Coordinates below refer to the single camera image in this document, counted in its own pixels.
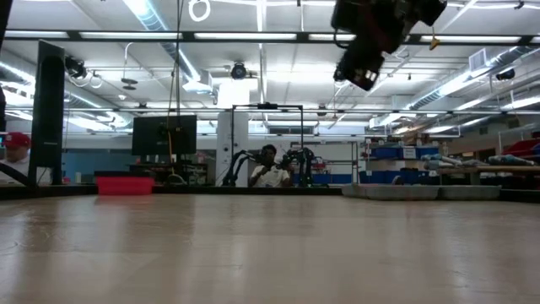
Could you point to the black background frame rig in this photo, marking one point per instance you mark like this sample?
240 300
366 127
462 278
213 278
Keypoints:
268 106

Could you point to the red square plastic bin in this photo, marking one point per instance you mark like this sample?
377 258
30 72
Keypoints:
124 186

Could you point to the blue bin shelf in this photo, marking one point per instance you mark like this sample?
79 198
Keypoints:
398 153

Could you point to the yellow hanging tag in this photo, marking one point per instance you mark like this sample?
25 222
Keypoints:
434 42

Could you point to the tall black pillar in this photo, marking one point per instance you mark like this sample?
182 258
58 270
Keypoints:
48 114

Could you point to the wooden workbench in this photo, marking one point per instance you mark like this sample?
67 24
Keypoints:
489 169

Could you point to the black background robot arm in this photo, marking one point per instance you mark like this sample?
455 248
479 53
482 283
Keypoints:
304 162
236 162

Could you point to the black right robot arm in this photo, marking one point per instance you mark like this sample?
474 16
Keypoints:
430 10

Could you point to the grey tool case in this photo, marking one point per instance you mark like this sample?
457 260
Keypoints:
422 192

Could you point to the red fabric object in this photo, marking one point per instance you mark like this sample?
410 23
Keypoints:
523 148

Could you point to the person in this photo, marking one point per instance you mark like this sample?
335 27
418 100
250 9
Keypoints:
270 176
17 141

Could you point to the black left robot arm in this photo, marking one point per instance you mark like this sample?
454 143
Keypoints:
4 17

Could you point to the black monitor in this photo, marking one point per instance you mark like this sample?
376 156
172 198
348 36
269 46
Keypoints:
164 135

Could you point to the black ceiling camera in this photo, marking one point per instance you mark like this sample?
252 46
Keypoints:
238 71

